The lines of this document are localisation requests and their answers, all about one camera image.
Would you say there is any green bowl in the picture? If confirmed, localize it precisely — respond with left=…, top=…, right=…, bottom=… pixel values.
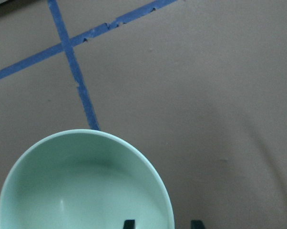
left=0, top=129, right=175, bottom=229

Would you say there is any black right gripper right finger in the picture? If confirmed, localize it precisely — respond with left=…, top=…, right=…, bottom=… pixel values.
left=191, top=220, right=205, bottom=229

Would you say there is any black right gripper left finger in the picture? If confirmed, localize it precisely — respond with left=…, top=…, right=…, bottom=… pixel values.
left=123, top=219, right=135, bottom=229

